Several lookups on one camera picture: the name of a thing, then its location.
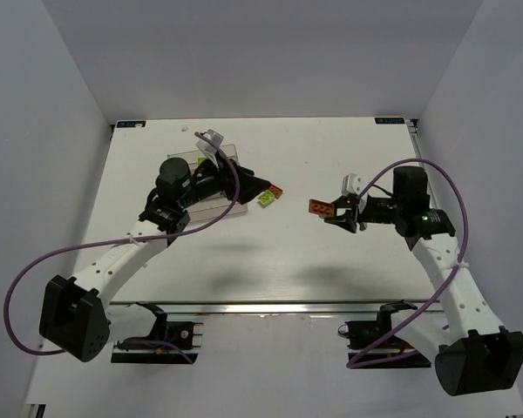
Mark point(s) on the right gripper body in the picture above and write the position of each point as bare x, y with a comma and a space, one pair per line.
353, 214

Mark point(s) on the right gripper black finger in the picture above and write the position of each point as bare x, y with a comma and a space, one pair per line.
345, 203
346, 221

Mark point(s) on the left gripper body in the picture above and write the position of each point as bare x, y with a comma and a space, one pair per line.
234, 185

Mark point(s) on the lime green 2x2 lego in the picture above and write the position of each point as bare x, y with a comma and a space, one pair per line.
266, 198

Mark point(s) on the orange lego with green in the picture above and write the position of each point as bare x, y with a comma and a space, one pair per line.
321, 208

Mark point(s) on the orange lego plate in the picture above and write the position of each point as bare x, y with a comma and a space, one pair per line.
276, 191

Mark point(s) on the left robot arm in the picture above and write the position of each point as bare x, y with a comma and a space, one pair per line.
77, 313

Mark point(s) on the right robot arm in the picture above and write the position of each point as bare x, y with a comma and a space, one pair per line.
467, 344

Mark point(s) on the table corner label right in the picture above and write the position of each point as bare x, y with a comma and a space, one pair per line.
389, 121

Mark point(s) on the table corner label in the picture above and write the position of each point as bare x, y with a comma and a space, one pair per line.
122, 124
389, 121

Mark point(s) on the table corner label left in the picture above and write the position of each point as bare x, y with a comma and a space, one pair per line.
122, 124

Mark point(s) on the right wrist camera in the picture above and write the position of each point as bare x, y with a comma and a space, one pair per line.
352, 184

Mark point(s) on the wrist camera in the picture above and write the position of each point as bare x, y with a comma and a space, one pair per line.
209, 143
352, 184

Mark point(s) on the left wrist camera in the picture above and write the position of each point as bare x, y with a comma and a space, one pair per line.
209, 143

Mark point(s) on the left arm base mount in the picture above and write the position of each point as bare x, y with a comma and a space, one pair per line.
146, 334

